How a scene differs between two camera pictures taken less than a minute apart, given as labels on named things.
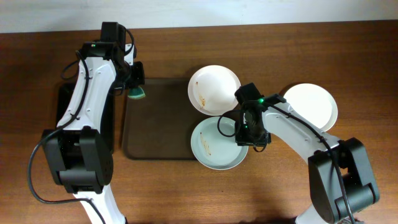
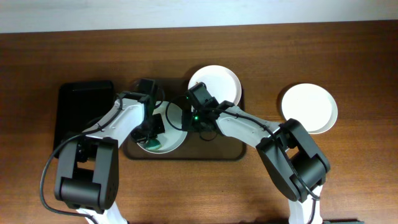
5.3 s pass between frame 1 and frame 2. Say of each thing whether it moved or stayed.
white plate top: stayed
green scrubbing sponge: moved
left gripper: moved
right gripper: moved
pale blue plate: moved
